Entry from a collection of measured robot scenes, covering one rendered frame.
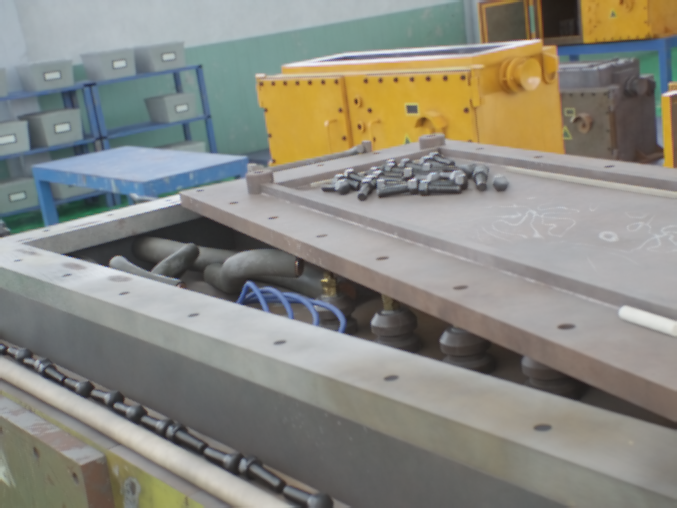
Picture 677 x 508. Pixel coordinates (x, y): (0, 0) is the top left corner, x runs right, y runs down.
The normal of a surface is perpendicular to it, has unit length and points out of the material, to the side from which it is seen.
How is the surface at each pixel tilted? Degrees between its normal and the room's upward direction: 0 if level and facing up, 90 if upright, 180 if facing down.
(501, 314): 0
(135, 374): 90
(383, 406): 90
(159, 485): 90
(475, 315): 90
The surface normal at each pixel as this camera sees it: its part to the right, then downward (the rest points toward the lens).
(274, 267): -0.24, 0.33
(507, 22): 0.46, 0.16
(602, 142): -0.77, 0.26
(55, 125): 0.68, 0.18
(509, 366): -0.14, -0.96
